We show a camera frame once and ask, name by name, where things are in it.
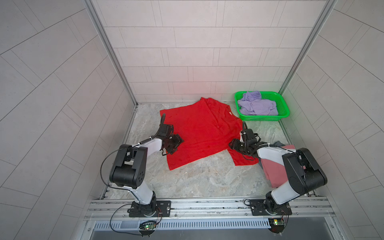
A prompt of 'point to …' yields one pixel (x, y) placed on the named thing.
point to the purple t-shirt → (252, 104)
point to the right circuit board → (277, 225)
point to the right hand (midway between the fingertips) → (230, 146)
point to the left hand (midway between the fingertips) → (184, 141)
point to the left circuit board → (148, 225)
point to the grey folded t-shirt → (279, 143)
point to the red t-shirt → (207, 127)
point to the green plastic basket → (282, 106)
